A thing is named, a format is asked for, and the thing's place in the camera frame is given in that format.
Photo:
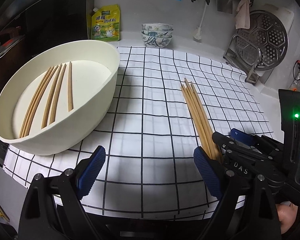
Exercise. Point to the yellow seasoning pouch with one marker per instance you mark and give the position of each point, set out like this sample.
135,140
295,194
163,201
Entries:
105,25

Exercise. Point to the round steel steamer tray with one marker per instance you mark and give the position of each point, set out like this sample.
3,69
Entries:
269,34

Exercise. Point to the bottom porcelain bowl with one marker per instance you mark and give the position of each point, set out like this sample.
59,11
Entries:
155,42

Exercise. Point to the pink hanging towel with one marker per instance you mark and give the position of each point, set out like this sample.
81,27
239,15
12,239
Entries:
242,18

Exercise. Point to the steel dish rack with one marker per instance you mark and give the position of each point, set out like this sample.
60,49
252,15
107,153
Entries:
244,55

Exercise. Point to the middle porcelain bowl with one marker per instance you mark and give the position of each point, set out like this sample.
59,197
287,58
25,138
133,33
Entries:
162,34

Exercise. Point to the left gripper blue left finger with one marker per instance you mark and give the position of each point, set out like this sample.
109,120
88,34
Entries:
88,170

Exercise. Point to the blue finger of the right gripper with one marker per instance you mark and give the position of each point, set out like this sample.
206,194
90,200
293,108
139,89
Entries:
225,146
242,137

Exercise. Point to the top porcelain bowl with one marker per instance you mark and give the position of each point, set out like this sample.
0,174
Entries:
157,26

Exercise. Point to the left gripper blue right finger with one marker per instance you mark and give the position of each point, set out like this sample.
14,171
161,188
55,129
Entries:
204,166

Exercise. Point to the cream oval basin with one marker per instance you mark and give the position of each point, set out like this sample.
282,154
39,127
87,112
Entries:
94,73

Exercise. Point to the dark cooking pot with lid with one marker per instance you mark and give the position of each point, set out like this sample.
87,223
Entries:
11,57

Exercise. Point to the person right hand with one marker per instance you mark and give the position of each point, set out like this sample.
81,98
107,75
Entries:
287,213

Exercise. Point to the porcelain bowl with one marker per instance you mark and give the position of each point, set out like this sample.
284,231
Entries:
155,42
162,34
157,26

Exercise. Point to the black white grid mat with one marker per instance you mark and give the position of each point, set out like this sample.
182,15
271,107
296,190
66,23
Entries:
150,137

